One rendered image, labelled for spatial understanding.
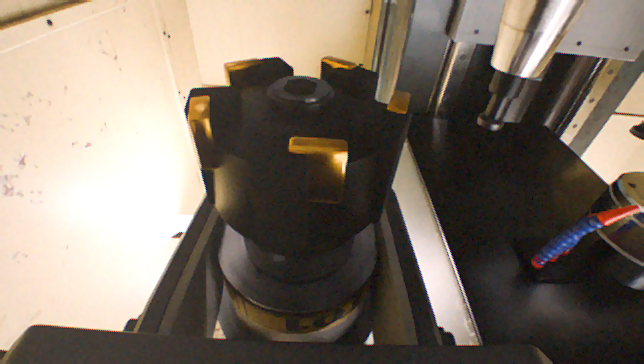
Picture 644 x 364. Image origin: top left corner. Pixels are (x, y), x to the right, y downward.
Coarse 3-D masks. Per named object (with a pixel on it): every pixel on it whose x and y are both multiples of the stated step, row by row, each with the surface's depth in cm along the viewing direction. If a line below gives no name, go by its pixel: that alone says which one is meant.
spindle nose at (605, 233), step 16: (624, 176) 44; (640, 176) 44; (608, 192) 45; (624, 192) 41; (640, 192) 41; (592, 208) 47; (608, 208) 43; (640, 208) 39; (624, 224) 41; (640, 224) 39; (592, 240) 46; (608, 240) 43; (624, 240) 41; (640, 240) 39; (592, 256) 46; (608, 256) 43; (624, 256) 41; (640, 256) 40; (608, 272) 44; (624, 272) 42; (640, 272) 41; (640, 288) 42
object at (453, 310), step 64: (448, 128) 76; (512, 128) 79; (448, 192) 57; (512, 192) 58; (576, 192) 59; (448, 256) 47; (512, 256) 46; (576, 256) 47; (448, 320) 44; (512, 320) 38; (576, 320) 38; (640, 320) 38
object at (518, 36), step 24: (528, 0) 12; (552, 0) 12; (576, 0) 12; (504, 24) 14; (528, 24) 13; (552, 24) 12; (504, 48) 14; (528, 48) 13; (552, 48) 13; (528, 72) 14
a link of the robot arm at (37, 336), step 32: (0, 352) 5; (32, 352) 4; (64, 352) 4; (96, 352) 5; (128, 352) 5; (160, 352) 5; (192, 352) 5; (224, 352) 5; (256, 352) 5; (288, 352) 5; (320, 352) 5; (352, 352) 5; (384, 352) 5; (416, 352) 5; (448, 352) 5; (480, 352) 5; (512, 352) 5
